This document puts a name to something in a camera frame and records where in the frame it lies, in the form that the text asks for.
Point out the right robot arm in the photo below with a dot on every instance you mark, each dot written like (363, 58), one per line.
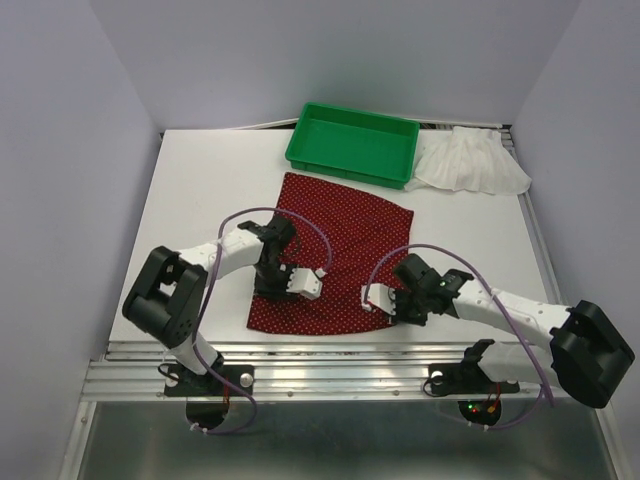
(576, 349)

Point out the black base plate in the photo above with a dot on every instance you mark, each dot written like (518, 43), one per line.
(446, 379)
(181, 382)

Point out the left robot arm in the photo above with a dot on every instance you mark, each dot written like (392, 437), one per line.
(166, 297)

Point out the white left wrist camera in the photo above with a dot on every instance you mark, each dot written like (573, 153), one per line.
(305, 282)

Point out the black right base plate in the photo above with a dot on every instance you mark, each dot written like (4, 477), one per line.
(446, 379)

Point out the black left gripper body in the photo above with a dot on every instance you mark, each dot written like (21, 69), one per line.
(272, 279)

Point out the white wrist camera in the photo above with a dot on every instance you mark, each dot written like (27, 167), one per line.
(305, 282)
(379, 296)

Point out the white skirt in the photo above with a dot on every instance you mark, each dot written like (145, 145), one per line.
(469, 159)

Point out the red polka dot skirt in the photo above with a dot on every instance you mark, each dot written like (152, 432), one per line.
(361, 228)

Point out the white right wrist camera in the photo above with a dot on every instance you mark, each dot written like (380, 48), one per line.
(379, 296)

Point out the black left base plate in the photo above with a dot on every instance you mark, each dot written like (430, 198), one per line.
(181, 382)

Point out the green plastic bin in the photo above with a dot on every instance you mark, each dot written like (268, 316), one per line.
(353, 144)

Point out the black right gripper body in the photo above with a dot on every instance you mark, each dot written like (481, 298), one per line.
(409, 306)

